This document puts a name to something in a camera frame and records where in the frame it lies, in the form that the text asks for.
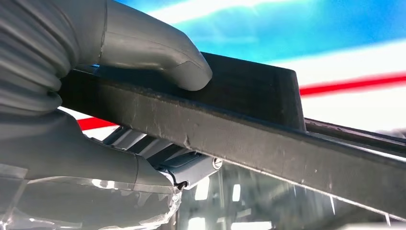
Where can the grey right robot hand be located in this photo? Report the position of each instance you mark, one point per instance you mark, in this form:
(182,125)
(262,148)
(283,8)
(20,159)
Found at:
(63,165)

